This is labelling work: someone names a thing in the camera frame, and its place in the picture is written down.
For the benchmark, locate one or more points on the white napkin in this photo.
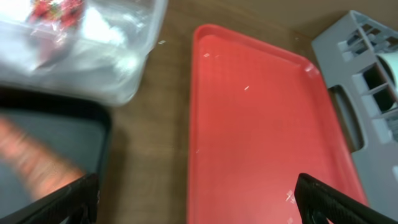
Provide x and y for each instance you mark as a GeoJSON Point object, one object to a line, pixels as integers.
{"type": "Point", "coordinates": [35, 45]}

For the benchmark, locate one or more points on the red serving tray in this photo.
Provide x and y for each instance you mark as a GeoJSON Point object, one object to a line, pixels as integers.
{"type": "Point", "coordinates": [259, 117]}

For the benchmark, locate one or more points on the clear plastic bin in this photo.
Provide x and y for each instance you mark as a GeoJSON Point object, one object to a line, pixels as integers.
{"type": "Point", "coordinates": [105, 73]}

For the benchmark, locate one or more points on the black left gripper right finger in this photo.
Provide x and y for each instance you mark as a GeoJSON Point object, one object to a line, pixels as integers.
{"type": "Point", "coordinates": [318, 203]}

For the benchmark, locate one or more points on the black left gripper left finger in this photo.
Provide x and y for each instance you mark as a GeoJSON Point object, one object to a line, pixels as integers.
{"type": "Point", "coordinates": [76, 202]}

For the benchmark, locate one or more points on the black tray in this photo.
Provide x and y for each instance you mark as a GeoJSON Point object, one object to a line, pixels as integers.
{"type": "Point", "coordinates": [77, 130]}

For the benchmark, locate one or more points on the orange carrot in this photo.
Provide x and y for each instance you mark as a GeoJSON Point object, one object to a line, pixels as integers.
{"type": "Point", "coordinates": [42, 170]}

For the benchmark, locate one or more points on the green bowl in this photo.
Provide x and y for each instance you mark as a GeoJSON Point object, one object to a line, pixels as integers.
{"type": "Point", "coordinates": [388, 62]}

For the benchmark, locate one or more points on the red snack wrapper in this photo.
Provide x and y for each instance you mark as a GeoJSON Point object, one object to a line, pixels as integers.
{"type": "Point", "coordinates": [64, 13]}

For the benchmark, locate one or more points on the grey dishwasher rack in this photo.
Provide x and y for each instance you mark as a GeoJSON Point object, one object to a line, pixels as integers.
{"type": "Point", "coordinates": [347, 56]}

